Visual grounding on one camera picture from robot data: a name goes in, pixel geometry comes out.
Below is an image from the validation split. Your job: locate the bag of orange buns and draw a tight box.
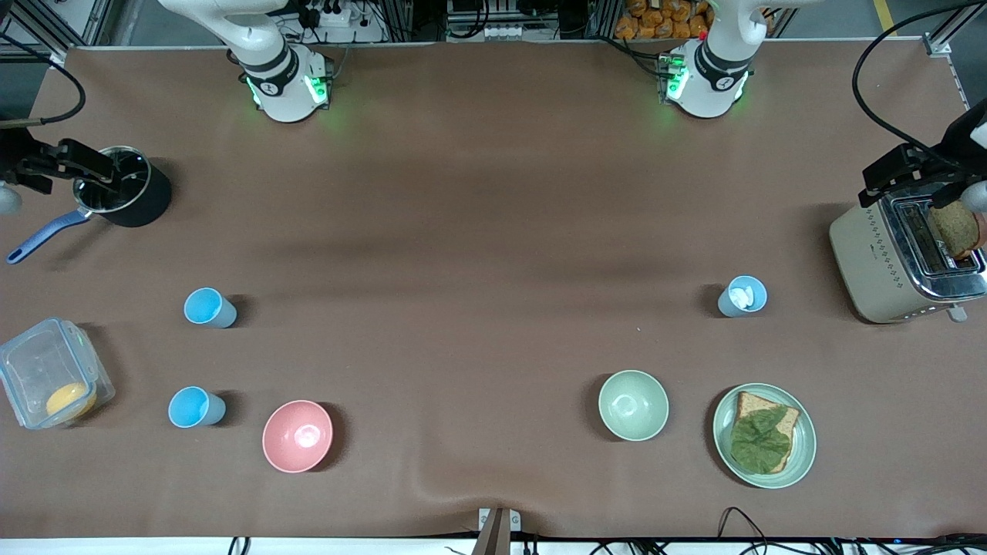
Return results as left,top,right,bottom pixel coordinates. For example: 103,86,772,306
615,0,714,41

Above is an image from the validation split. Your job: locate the pale blue cup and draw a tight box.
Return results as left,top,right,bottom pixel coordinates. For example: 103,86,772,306
717,275,769,318

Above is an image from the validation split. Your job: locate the white power strip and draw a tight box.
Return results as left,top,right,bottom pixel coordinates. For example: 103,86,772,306
303,2,353,29

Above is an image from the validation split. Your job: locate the pink bowl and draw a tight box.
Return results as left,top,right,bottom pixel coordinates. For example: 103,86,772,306
262,399,335,473

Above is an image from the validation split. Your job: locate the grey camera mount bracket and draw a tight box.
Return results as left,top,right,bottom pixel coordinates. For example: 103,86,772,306
472,507,522,555

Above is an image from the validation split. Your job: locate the black pot with blue handle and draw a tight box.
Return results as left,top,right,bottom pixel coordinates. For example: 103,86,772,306
6,145,173,265

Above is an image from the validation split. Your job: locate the brown bread slice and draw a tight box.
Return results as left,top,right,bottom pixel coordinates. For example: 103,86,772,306
731,391,801,473

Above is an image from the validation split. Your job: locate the aluminium frame profile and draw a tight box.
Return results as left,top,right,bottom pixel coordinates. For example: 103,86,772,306
0,0,113,64
921,0,987,59

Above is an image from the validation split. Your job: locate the green bowl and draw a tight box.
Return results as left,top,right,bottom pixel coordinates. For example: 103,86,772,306
598,370,670,442

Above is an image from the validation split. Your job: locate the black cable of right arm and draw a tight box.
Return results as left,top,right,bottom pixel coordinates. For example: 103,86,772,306
0,35,86,128

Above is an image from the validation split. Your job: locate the black looped cable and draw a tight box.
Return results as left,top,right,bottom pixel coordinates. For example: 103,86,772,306
717,506,776,555

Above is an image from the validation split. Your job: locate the dark toast slice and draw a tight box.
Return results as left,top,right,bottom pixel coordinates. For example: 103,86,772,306
928,200,984,260

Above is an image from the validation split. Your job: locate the orange fruit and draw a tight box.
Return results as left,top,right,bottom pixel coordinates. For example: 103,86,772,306
45,382,98,421

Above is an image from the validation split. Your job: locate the green lettuce leaf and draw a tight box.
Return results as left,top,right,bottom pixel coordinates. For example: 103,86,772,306
729,407,795,473

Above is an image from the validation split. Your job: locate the clear plastic container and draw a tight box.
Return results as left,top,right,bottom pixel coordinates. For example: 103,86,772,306
0,317,116,430

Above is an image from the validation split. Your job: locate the green plate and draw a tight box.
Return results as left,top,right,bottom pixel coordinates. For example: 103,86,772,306
712,383,817,489

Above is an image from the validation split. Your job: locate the beige toaster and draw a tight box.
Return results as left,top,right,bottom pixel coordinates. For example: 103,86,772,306
829,183,987,325

